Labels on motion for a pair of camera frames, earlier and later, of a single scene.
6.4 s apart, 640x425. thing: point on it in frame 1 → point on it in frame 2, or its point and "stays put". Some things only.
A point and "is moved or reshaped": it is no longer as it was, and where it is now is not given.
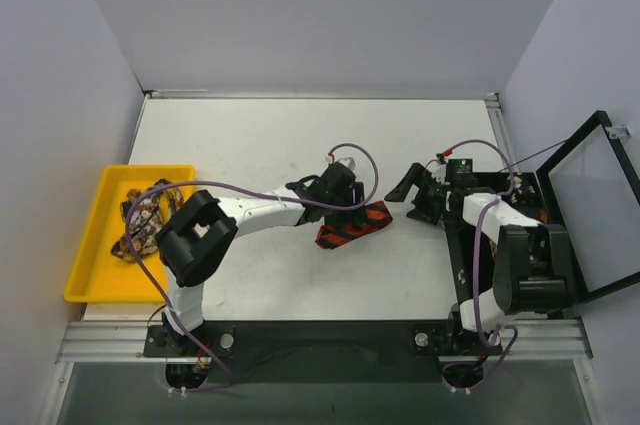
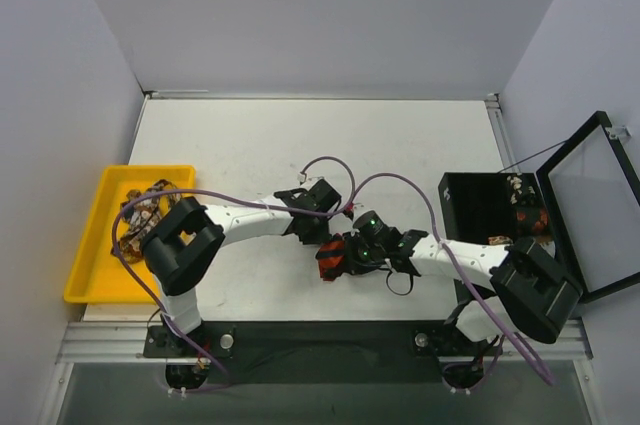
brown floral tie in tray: [147, 220] stays put
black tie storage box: [520, 191] stays put
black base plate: [328, 351] stays put
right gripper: [425, 193] → [345, 258]
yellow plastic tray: [97, 274] stays put
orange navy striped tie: [376, 215] is moved or reshaped
